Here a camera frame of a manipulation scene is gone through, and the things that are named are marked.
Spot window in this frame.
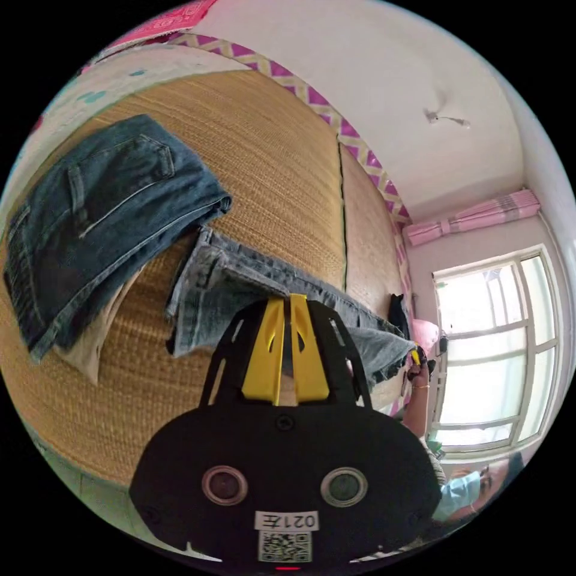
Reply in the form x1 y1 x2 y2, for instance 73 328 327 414
431 244 564 456

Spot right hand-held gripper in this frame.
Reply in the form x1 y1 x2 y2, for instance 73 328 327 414
410 345 438 377

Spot bed with woven mat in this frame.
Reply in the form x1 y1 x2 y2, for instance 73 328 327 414
0 32 415 492

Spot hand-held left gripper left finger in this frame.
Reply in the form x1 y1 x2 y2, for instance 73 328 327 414
241 298 286 404

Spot black garment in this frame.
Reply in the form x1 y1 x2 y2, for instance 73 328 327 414
388 293 411 339

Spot person's right forearm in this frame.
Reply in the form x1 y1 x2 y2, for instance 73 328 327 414
401 383 436 438

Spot pile of clothes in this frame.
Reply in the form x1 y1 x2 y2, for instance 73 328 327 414
3 113 233 386

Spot pink patterned cloth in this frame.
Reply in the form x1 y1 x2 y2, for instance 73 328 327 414
110 0 219 48

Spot pink curtain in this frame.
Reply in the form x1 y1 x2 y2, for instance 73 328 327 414
401 188 541 247

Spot white gray jeans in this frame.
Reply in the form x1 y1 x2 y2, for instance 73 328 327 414
165 226 418 393

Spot person's body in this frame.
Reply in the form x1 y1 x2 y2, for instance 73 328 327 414
422 435 528 528

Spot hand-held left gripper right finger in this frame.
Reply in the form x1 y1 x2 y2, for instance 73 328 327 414
289 294 329 405

